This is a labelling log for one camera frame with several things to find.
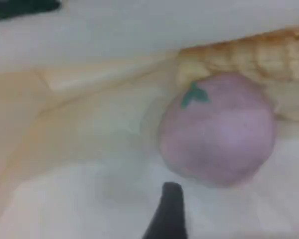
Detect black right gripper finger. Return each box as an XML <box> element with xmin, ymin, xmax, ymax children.
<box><xmin>142</xmin><ymin>181</ymin><xmax>187</xmax><ymax>239</ymax></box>

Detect pink peach with green leaf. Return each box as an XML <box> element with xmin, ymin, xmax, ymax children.
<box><xmin>158</xmin><ymin>72</ymin><xmax>277</xmax><ymax>187</ymax></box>

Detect white canvas bag green handles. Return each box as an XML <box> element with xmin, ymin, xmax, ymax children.
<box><xmin>0</xmin><ymin>0</ymin><xmax>299</xmax><ymax>239</ymax></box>

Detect long golden bread loaf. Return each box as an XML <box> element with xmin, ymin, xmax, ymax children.
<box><xmin>175</xmin><ymin>28</ymin><xmax>299</xmax><ymax>122</ymax></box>

